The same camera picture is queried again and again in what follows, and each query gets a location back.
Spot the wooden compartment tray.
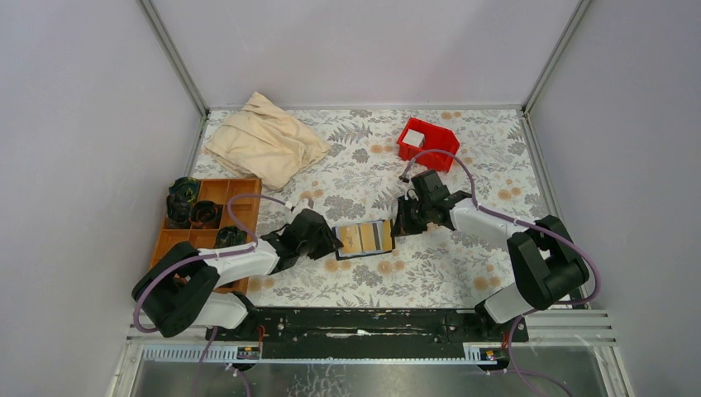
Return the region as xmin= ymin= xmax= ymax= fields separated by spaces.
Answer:
xmin=150 ymin=179 xmax=261 ymax=267

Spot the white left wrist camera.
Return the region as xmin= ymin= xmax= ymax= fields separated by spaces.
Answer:
xmin=284 ymin=198 xmax=314 ymax=217

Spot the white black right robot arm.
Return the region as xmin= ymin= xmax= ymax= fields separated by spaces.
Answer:
xmin=392 ymin=170 xmax=590 ymax=341

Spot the floral patterned table mat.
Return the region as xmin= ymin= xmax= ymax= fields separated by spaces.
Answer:
xmin=155 ymin=108 xmax=574 ymax=310

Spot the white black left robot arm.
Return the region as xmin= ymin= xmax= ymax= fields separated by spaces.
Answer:
xmin=131 ymin=208 xmax=343 ymax=340

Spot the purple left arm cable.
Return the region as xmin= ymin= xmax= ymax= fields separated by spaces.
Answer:
xmin=132 ymin=194 xmax=297 ymax=397

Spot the dark floral rolled cloth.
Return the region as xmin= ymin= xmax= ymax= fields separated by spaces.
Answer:
xmin=165 ymin=194 xmax=192 ymax=229

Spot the red plastic bin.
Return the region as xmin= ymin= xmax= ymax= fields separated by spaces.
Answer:
xmin=397 ymin=117 xmax=460 ymax=172

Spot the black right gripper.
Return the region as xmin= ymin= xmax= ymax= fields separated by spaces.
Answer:
xmin=391 ymin=195 xmax=432 ymax=238

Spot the dark green rolled cloth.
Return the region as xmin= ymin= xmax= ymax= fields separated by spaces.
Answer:
xmin=168 ymin=176 xmax=201 ymax=203

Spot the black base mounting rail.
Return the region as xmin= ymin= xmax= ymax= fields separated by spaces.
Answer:
xmin=214 ymin=307 xmax=529 ymax=360

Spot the orange credit card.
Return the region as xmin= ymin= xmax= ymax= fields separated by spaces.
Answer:
xmin=379 ymin=219 xmax=394 ymax=251
xmin=336 ymin=225 xmax=362 ymax=256

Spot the beige folded cloth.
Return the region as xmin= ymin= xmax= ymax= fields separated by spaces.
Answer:
xmin=204 ymin=92 xmax=331 ymax=190

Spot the stack of credit cards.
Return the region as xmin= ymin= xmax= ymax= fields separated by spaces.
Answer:
xmin=402 ymin=129 xmax=425 ymax=148

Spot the black leather card holder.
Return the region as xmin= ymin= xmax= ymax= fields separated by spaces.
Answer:
xmin=332 ymin=219 xmax=395 ymax=261

